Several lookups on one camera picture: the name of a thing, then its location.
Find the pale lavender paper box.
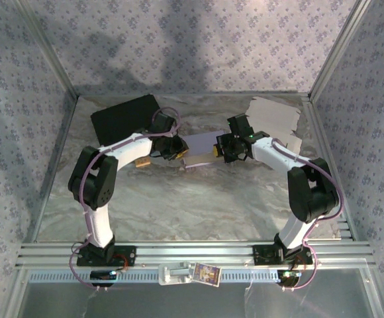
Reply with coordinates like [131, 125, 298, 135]
[181, 131, 225, 170]

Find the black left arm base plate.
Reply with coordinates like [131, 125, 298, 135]
[76, 245, 137, 267]

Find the black controller board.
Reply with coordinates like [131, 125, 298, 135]
[277, 269, 303, 288]
[89, 269, 119, 288]

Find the white paper box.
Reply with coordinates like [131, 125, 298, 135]
[246, 96, 305, 154]

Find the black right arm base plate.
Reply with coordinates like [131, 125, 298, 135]
[253, 244, 313, 266]

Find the grey metal sheet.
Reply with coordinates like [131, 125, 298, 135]
[19, 280, 378, 318]

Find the grey slotted cable duct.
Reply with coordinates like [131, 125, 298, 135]
[28, 266, 287, 283]

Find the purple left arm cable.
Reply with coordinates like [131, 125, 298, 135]
[68, 106, 182, 294]

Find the black right controller board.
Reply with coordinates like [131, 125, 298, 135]
[277, 269, 303, 288]

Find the aluminium side rail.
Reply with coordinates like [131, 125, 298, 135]
[23, 94, 80, 244]
[301, 95, 357, 241]

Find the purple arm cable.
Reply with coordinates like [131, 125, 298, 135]
[68, 106, 182, 294]
[269, 138, 345, 293]

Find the white plastic bracket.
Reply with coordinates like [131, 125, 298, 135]
[158, 260, 193, 286]

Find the aluminium mounting rail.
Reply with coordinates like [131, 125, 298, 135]
[15, 241, 377, 268]

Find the colourful printed card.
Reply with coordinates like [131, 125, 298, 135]
[191, 262, 222, 288]

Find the black hard case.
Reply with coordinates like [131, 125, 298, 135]
[90, 94, 162, 146]

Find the aluminium frame post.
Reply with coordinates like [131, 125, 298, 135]
[15, 0, 80, 100]
[307, 0, 377, 102]

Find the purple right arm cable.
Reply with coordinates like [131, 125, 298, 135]
[269, 138, 345, 293]

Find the black left controller board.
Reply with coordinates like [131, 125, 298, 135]
[89, 269, 119, 288]

